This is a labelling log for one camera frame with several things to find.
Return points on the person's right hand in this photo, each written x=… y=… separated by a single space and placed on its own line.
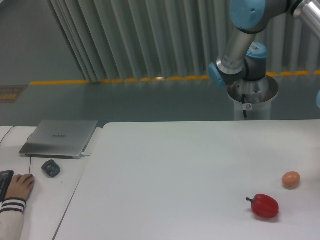
x=20 y=187

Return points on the silver closed laptop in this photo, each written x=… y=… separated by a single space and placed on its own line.
x=61 y=139

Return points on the black keyboard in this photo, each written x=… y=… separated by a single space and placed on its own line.
x=5 y=180

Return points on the pale pleated curtain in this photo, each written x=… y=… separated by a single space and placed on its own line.
x=138 y=39

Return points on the brown egg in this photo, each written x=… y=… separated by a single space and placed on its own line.
x=291 y=179

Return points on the white laptop dongle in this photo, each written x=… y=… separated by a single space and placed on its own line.
x=84 y=154

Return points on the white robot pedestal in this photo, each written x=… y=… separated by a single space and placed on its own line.
x=252 y=105

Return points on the red toy pepper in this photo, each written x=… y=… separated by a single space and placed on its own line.
x=264 y=206

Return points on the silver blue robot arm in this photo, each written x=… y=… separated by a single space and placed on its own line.
x=242 y=66

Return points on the cream striped sleeve forearm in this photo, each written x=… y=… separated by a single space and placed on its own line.
x=12 y=218

